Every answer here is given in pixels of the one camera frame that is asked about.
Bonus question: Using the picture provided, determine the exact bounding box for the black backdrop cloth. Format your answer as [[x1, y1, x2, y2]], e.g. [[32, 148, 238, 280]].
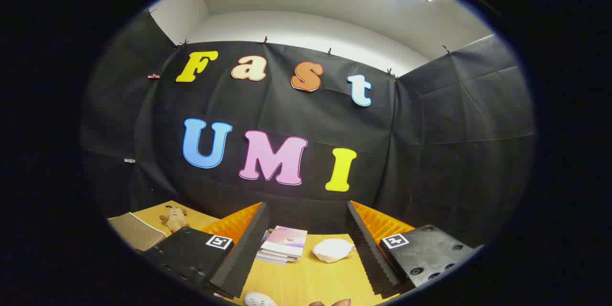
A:
[[80, 10, 536, 249]]

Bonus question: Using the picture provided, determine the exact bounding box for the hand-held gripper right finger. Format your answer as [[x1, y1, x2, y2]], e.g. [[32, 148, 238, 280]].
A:
[[346, 200, 484, 298]]

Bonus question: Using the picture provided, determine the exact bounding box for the pink cover book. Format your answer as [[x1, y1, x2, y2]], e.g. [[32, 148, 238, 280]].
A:
[[261, 226, 308, 260]]

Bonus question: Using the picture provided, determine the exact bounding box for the brown plush dog toy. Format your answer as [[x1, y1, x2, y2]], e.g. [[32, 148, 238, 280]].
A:
[[159, 206, 191, 233]]

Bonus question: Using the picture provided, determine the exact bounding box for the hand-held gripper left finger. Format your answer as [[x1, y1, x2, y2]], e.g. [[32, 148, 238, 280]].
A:
[[142, 202, 270, 299]]

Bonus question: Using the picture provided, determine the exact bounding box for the beige fabric storage box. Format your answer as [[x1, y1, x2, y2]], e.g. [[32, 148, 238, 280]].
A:
[[108, 212, 169, 252]]

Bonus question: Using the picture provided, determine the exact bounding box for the grey book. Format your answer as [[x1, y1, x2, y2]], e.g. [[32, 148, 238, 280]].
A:
[[258, 248, 299, 263]]

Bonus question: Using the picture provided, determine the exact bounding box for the white plush toy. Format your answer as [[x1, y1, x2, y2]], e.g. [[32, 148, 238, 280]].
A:
[[312, 238, 355, 263]]

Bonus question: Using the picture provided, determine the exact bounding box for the white canvas shoe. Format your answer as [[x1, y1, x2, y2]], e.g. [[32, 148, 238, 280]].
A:
[[244, 292, 278, 306]]

